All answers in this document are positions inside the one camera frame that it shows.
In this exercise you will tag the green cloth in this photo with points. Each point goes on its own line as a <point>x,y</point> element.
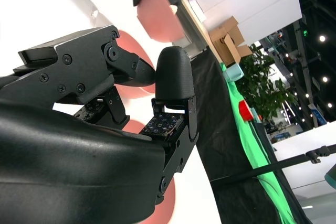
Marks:
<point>246,142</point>

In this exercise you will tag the green leafy plant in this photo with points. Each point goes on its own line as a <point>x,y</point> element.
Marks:
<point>267,90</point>

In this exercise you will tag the black tripod pole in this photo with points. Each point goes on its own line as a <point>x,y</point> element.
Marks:
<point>283,165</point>

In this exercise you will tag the black backdrop cloth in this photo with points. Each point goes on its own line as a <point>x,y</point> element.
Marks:
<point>218,129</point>

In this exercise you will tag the light teal box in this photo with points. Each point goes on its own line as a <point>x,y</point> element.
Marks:
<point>233,73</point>

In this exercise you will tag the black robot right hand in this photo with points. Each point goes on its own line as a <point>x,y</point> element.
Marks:
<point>65,155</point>

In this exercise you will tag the red tape roll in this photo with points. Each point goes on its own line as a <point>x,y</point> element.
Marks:
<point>245,111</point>

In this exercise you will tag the brown cardboard box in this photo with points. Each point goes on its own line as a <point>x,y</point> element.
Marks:
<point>231,37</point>

